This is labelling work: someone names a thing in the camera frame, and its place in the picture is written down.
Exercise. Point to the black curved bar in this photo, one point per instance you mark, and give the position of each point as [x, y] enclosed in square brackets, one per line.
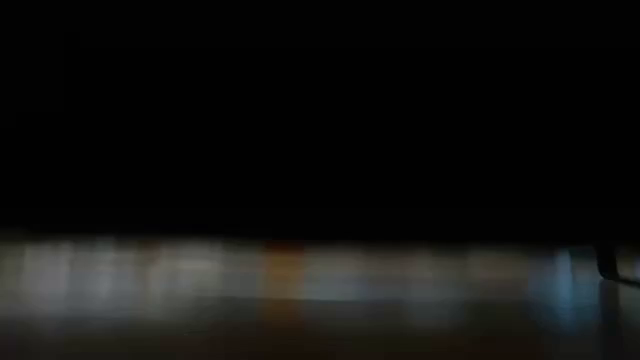
[607, 265]

